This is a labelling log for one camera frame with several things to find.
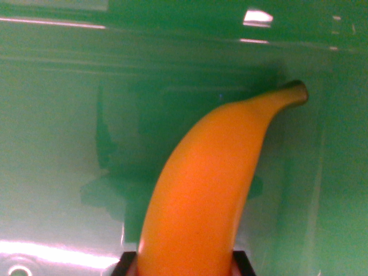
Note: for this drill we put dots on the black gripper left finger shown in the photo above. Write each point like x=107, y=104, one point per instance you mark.
x=125, y=264

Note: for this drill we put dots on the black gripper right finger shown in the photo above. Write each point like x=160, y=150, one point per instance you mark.
x=243, y=263

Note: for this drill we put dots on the yellow banana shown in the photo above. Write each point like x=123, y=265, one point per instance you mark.
x=207, y=178

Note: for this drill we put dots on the green plastic bin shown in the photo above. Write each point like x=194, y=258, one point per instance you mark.
x=72, y=129

